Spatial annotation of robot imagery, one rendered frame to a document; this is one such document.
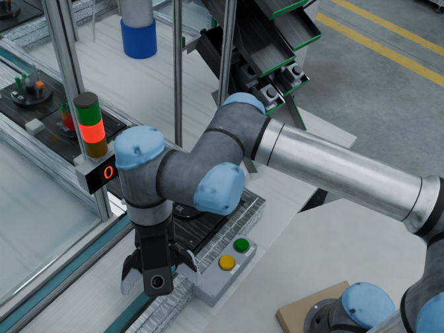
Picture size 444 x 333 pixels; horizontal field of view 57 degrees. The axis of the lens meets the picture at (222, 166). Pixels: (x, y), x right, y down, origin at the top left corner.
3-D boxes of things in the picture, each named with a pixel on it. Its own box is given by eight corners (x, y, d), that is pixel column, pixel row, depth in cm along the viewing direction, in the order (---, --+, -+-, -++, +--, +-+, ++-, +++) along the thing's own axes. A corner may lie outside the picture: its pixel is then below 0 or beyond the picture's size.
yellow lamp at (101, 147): (112, 149, 97) (110, 135, 93) (96, 161, 94) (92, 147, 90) (98, 139, 99) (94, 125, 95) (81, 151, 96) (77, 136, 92)
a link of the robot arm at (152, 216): (171, 206, 64) (117, 211, 63) (174, 226, 67) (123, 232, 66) (170, 176, 70) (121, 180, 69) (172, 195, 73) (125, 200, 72)
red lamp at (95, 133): (110, 134, 93) (106, 118, 89) (92, 146, 90) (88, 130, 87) (94, 124, 95) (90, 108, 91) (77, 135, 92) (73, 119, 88)
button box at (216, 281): (256, 255, 122) (258, 244, 117) (211, 308, 110) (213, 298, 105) (236, 242, 124) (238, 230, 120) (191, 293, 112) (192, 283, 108)
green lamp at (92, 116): (106, 117, 89) (103, 100, 86) (88, 129, 87) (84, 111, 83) (90, 108, 91) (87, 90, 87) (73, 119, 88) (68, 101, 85)
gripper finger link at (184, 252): (202, 262, 77) (171, 239, 72) (203, 268, 76) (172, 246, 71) (183, 273, 79) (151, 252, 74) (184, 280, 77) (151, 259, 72)
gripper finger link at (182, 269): (209, 259, 84) (180, 236, 79) (213, 283, 79) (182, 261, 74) (197, 266, 85) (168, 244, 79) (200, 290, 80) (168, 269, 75)
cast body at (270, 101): (273, 109, 121) (284, 97, 115) (263, 115, 119) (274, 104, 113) (255, 86, 122) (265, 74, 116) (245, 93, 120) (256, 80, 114)
